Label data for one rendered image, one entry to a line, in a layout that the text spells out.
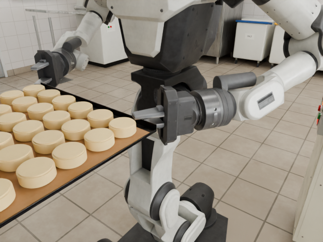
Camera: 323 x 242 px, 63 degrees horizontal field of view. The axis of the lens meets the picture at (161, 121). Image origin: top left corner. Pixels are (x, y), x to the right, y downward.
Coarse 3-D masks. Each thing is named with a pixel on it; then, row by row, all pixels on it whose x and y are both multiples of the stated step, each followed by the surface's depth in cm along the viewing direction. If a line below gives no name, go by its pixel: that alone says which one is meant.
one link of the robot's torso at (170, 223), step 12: (168, 192) 90; (168, 204) 89; (144, 216) 99; (168, 216) 90; (144, 228) 109; (156, 228) 98; (168, 228) 95; (180, 228) 114; (156, 240) 121; (168, 240) 109; (180, 240) 113
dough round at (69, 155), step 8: (64, 144) 42; (72, 144) 42; (80, 144) 42; (56, 152) 40; (64, 152) 40; (72, 152) 40; (80, 152) 40; (56, 160) 39; (64, 160) 38; (72, 160) 39; (80, 160) 40; (64, 168) 39; (72, 168) 39
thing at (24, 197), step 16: (32, 144) 46; (128, 144) 46; (96, 160) 41; (0, 176) 38; (16, 176) 38; (64, 176) 38; (16, 192) 35; (32, 192) 35; (48, 192) 35; (16, 208) 32
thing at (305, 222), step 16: (320, 144) 122; (320, 160) 116; (320, 176) 118; (304, 192) 136; (320, 192) 121; (304, 208) 129; (320, 208) 124; (304, 224) 132; (320, 224) 128; (304, 240) 136; (320, 240) 131
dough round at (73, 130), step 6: (72, 120) 49; (78, 120) 49; (84, 120) 49; (66, 126) 47; (72, 126) 47; (78, 126) 47; (84, 126) 47; (66, 132) 46; (72, 132) 46; (78, 132) 46; (84, 132) 47; (66, 138) 46; (72, 138) 46; (78, 138) 46
